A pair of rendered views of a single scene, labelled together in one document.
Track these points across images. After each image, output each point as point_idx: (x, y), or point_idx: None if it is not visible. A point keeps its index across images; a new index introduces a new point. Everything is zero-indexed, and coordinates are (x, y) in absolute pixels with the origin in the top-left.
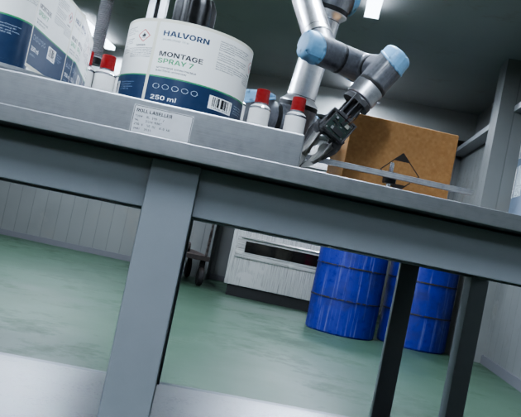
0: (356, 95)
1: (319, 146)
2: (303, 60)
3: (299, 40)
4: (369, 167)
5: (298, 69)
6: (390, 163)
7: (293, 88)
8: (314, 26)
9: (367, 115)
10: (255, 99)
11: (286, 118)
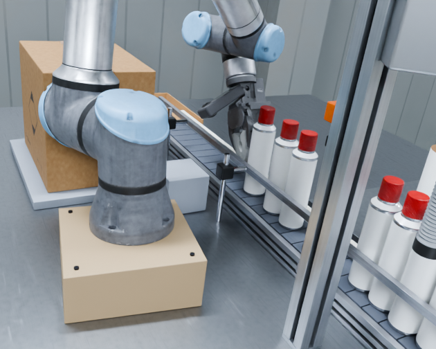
0: (262, 81)
1: (238, 138)
2: (115, 12)
3: (270, 40)
4: (203, 128)
5: (110, 29)
6: (171, 109)
7: (109, 62)
8: (261, 12)
9: (149, 67)
10: (295, 136)
11: (273, 136)
